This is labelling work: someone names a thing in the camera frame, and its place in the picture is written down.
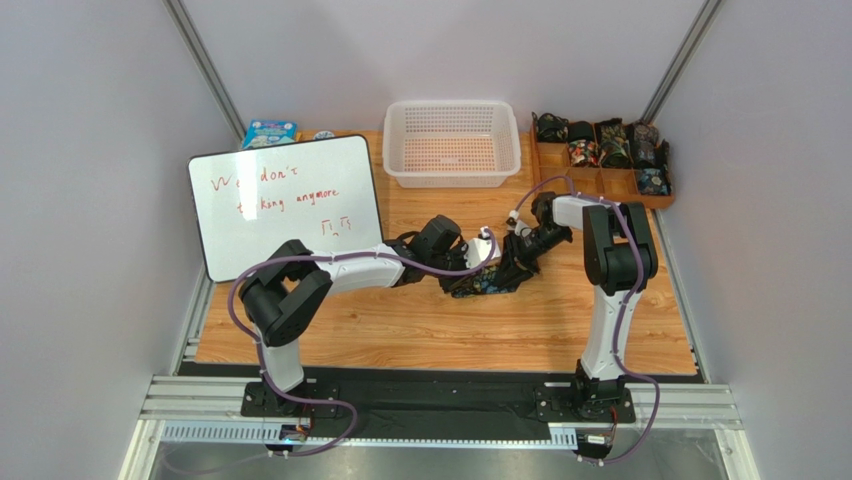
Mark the dark blue floral necktie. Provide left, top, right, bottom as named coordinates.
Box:
left=445, top=265, right=518, bottom=298

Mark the white plastic perforated basket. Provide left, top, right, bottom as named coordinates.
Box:
left=382, top=100, right=522, bottom=188

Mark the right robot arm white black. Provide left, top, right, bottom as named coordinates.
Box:
left=493, top=192, right=658, bottom=419

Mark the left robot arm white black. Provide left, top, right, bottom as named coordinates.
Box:
left=227, top=215, right=501, bottom=392

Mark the wooden compartment tray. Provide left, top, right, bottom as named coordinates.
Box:
left=530, top=117, right=675, bottom=210

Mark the rolled red floral tie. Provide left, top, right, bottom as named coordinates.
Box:
left=567, top=121, right=599, bottom=168

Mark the rolled dark tie far left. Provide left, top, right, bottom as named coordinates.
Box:
left=532, top=113, right=570, bottom=143

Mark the rolled green dark tie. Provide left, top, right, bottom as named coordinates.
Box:
left=594, top=118, right=633, bottom=169

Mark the whiteboard with red writing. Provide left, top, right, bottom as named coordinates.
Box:
left=188, top=135, right=383, bottom=283

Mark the rolled blue floral tie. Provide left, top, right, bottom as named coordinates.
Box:
left=636, top=168, right=672, bottom=196

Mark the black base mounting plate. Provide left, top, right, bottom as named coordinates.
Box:
left=240, top=367, right=636, bottom=441

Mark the rolled grey dark tie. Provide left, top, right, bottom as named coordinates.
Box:
left=628, top=120, right=660, bottom=168

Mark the small white round object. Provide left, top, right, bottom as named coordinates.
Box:
left=313, top=130, right=335, bottom=140

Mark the blue printed box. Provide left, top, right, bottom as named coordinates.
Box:
left=242, top=119, right=298, bottom=150

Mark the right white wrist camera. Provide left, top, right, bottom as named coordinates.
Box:
left=506, top=210, right=533, bottom=238

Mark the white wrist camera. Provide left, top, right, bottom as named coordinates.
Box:
left=506, top=210, right=533, bottom=238
left=464, top=227, right=501, bottom=270

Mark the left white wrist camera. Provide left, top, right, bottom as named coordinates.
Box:
left=464, top=227, right=501, bottom=270

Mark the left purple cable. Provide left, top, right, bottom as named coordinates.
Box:
left=227, top=226, right=501, bottom=458

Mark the aluminium rail frame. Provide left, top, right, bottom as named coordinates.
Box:
left=120, top=367, right=759, bottom=479

